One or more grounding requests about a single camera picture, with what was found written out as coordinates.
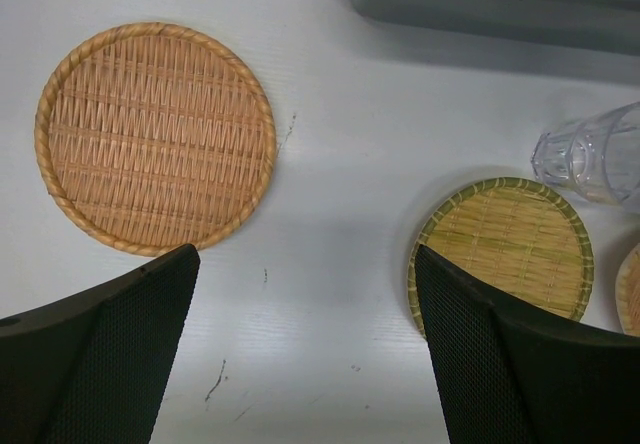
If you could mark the round tan woven tray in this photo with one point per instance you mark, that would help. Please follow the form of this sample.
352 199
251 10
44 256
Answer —
152 135

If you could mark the triangular woven tray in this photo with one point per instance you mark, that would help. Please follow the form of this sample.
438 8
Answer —
627 293

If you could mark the clear plastic cup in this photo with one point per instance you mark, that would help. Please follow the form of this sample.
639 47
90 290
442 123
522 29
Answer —
596 158

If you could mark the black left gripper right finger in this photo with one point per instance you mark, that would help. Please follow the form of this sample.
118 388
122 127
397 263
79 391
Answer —
510 372

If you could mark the round green-rimmed bamboo tray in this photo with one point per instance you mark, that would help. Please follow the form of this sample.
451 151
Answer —
520 237

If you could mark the grey plastic bin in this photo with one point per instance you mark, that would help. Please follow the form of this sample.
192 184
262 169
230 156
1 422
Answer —
602 25

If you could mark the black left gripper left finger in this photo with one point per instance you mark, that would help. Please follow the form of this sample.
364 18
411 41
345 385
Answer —
93 367

